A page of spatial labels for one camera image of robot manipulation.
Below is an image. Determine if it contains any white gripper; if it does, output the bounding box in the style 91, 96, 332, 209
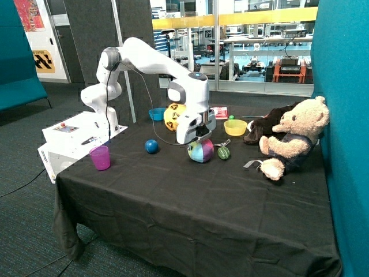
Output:
176, 109, 216, 145

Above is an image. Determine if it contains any multicolour plush ball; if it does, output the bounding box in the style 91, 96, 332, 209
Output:
187, 139, 214, 163

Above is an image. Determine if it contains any yellow black soccer ball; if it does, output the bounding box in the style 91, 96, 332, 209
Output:
164, 103, 186, 132

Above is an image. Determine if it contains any small blue ball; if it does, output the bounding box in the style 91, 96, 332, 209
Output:
145, 139, 159, 154

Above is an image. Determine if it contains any red white book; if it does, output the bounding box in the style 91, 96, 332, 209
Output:
211, 107, 228, 120

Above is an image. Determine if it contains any small green striped ball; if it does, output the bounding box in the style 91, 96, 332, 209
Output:
217, 146, 230, 160

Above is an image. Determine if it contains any yellow plastic bowl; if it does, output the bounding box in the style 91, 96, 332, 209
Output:
223, 119, 247, 136

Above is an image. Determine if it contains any blue plastic bowl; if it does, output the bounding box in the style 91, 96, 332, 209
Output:
148, 107, 166, 121

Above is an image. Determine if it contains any grey ribbon tag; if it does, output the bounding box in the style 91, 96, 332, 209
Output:
243, 160, 263, 169

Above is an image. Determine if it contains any dark brown cloth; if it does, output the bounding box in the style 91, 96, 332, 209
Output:
243, 102, 299, 144

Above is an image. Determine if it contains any black tablecloth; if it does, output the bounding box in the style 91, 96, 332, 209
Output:
52, 119, 342, 276

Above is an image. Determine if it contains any beige teddy bear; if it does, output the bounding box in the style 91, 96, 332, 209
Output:
259, 96, 330, 181

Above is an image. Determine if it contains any purple plastic cup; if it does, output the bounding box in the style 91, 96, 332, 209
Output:
89, 145, 111, 171

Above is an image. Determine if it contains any orange black crate rack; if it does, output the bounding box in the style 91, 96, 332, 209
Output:
272, 57, 306, 84

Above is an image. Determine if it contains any white robot control box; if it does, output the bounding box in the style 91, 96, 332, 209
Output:
38, 111, 127, 184

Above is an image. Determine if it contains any white lab table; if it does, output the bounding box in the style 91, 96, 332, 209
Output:
224, 34, 312, 82

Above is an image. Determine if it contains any teal bench seat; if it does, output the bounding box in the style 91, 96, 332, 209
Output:
0, 0, 48, 111

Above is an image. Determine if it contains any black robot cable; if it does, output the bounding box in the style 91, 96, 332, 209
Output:
81, 62, 188, 147

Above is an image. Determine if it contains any teal partition wall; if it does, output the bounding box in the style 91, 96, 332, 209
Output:
311, 1, 368, 276

